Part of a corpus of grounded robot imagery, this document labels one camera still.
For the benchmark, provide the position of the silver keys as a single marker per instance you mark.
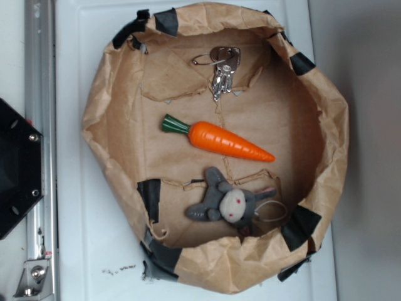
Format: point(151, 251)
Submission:
point(226, 59)

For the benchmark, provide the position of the orange plastic toy carrot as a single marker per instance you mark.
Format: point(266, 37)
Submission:
point(213, 138)

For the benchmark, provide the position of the metal corner bracket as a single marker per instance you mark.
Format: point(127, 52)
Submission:
point(35, 282)

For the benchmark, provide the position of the aluminium frame rail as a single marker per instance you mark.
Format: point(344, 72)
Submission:
point(40, 108)

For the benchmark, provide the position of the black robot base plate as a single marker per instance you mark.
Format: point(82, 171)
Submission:
point(21, 168)

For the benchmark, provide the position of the grey plush bunny keychain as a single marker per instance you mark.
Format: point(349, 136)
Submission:
point(238, 207)

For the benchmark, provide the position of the brown paper bag bin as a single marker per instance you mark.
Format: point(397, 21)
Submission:
point(279, 101)

